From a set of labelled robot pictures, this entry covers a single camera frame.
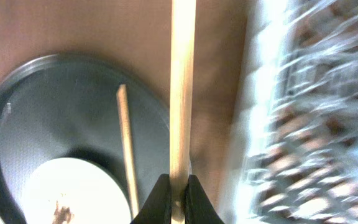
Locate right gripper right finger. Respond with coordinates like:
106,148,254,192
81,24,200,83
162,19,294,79
185,175,224,224

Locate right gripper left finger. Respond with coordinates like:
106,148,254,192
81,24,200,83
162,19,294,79
131,174,172,224

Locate food scraps and rice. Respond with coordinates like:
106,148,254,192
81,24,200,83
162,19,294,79
52,201,74,224

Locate grey plate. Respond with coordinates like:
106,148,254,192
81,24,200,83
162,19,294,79
21,158,132,224

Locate grey dishwasher rack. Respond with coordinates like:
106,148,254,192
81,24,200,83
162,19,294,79
219,0,358,224

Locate round black tray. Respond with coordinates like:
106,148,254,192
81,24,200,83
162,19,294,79
0,54,169,223

